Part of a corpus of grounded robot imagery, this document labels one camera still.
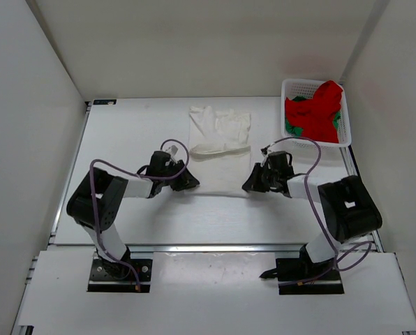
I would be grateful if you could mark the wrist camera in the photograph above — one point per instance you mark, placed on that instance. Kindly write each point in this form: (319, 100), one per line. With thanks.
(172, 151)
(266, 151)

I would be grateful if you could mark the red t shirt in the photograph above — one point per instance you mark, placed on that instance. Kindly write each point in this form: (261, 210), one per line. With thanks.
(316, 111)

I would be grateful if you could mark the dark label sticker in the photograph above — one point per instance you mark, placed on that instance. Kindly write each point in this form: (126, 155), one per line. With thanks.
(104, 102)

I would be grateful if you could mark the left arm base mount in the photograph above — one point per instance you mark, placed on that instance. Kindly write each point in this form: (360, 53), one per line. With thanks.
(107, 277)

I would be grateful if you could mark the white plastic basket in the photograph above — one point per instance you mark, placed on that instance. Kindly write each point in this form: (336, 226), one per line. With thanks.
(315, 110)

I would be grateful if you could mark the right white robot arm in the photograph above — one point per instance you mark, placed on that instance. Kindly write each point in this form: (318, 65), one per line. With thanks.
(344, 208)

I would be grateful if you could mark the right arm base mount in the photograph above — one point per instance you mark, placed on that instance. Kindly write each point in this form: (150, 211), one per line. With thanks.
(299, 276)

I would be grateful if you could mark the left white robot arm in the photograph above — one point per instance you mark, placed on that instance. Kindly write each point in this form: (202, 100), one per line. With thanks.
(96, 201)

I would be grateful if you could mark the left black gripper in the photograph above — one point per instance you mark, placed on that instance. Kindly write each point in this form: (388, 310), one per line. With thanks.
(186, 181)

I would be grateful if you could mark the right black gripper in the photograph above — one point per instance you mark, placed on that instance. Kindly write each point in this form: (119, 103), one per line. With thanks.
(254, 184)

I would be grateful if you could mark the white t shirt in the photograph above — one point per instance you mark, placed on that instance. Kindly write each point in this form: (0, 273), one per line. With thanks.
(220, 153)

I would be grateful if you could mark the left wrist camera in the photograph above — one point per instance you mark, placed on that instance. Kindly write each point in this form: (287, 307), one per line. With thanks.
(172, 151)

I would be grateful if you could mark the green t shirt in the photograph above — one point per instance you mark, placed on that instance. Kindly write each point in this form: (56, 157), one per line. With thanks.
(293, 130)

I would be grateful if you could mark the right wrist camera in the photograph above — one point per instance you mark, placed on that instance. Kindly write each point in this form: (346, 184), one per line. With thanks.
(266, 151)

